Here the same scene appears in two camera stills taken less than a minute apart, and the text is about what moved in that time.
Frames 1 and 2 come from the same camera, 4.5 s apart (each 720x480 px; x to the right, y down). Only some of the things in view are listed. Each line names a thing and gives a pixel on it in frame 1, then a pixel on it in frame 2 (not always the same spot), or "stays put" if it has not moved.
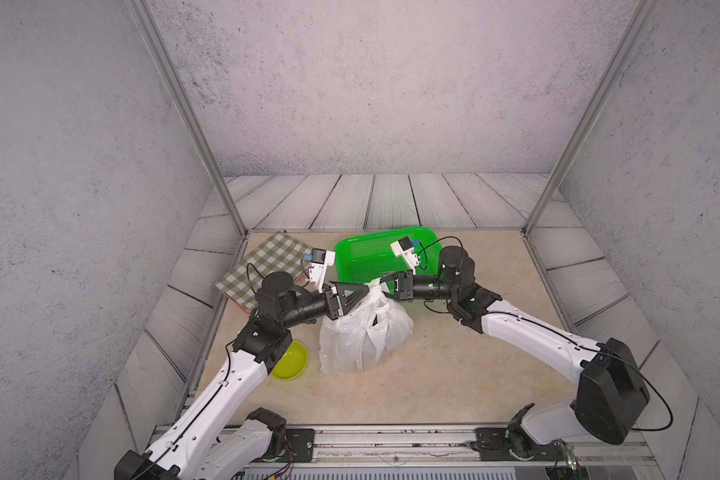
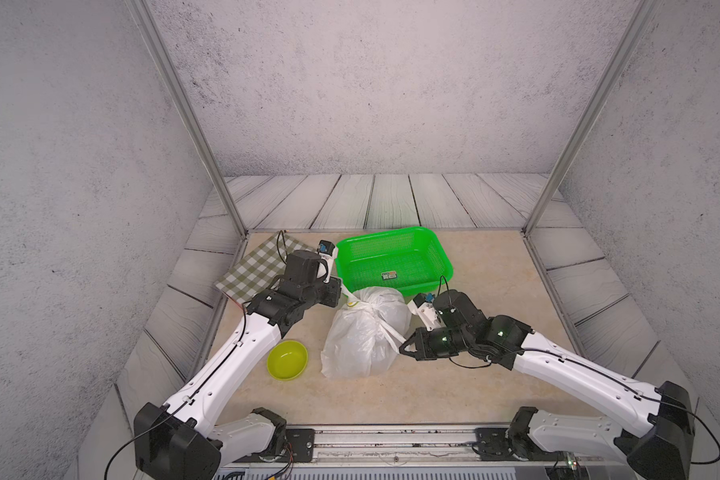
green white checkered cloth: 279,253 stays put
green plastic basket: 366,258 stays put
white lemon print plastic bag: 360,340 stays put
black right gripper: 406,286 to 422,351
